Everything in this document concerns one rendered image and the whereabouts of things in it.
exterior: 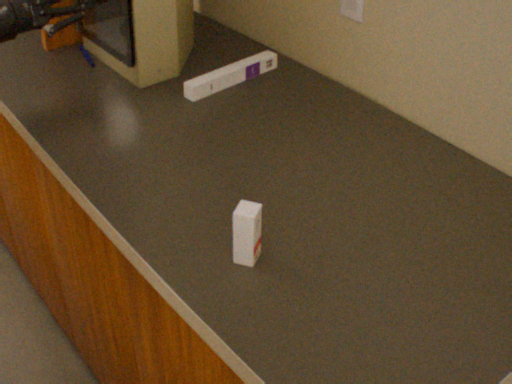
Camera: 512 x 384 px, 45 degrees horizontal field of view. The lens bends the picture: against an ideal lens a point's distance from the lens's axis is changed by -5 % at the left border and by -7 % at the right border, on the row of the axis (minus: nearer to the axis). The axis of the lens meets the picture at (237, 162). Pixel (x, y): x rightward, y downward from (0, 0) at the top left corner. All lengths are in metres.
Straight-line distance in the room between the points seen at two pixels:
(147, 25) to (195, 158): 0.37
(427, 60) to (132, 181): 0.67
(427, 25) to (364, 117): 0.25
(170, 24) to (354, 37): 0.43
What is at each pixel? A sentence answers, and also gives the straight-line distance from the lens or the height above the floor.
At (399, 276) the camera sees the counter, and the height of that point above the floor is 0.94.
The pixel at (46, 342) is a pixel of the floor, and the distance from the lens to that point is 2.24.
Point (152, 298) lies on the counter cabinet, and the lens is 1.19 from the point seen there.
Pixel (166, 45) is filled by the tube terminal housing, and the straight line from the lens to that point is 1.55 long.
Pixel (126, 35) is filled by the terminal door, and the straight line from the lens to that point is 1.52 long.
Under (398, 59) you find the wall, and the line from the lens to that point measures 1.48.
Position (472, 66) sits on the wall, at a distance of 1.36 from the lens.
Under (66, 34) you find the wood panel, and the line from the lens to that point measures 1.84.
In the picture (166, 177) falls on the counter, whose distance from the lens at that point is 1.24.
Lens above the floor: 1.64
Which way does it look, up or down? 34 degrees down
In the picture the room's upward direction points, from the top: straight up
